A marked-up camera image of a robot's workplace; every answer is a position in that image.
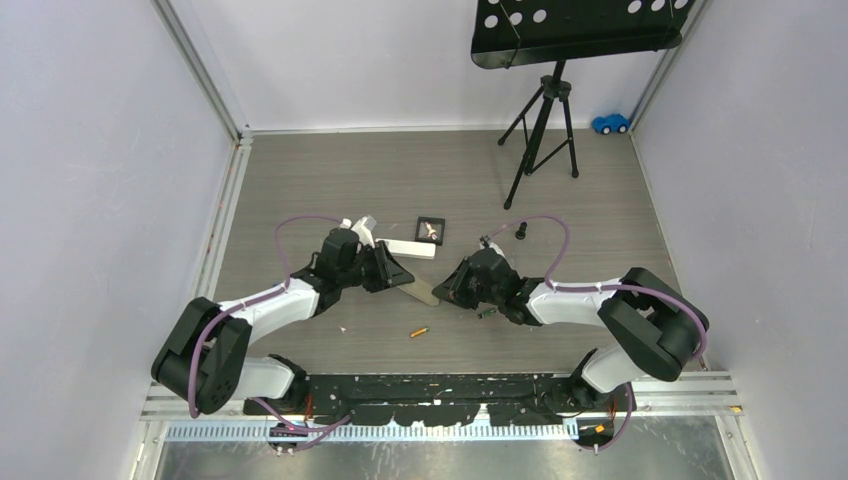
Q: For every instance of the white remote control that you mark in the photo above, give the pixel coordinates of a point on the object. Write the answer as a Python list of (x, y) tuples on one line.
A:
[(422, 291), (410, 249)]

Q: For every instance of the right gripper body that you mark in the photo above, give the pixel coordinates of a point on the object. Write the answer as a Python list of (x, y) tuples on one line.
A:
[(488, 295)]

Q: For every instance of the black chess piece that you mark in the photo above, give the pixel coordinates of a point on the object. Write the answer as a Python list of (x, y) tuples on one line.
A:
[(521, 232)]

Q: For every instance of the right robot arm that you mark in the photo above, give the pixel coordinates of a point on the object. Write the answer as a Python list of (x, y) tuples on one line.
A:
[(656, 331)]

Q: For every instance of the blue toy car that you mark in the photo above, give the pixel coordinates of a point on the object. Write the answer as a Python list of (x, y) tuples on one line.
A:
[(614, 123)]

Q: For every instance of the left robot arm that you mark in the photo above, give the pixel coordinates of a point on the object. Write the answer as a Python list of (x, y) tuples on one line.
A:
[(205, 358)]

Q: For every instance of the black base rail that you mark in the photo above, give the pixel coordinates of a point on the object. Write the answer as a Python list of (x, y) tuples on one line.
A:
[(431, 400)]

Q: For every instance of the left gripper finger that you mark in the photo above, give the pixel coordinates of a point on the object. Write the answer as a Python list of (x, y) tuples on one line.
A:
[(393, 276), (385, 262)]

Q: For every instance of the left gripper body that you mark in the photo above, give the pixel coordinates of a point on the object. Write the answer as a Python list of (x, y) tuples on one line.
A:
[(372, 269)]

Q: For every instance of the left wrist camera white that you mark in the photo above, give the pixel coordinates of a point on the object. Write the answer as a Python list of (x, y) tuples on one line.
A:
[(363, 227)]

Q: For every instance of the black music stand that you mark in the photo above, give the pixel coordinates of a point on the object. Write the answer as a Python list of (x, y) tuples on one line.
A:
[(519, 33)]

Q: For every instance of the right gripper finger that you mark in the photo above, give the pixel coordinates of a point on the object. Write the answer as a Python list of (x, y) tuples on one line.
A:
[(461, 297), (462, 276)]

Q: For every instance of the black framed display case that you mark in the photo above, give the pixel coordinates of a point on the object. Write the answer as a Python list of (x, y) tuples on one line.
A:
[(430, 230)]

